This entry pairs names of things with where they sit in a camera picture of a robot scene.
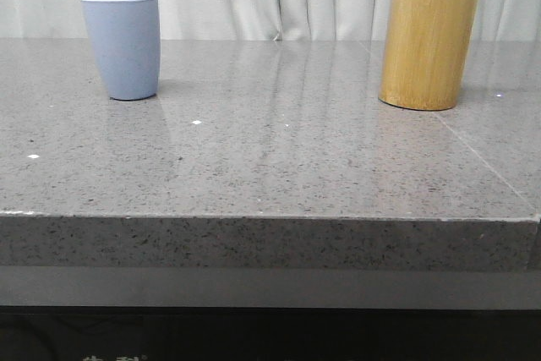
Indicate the blue plastic cup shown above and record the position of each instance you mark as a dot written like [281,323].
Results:
[126,41]

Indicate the bamboo cylinder holder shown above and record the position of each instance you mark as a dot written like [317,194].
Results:
[425,53]

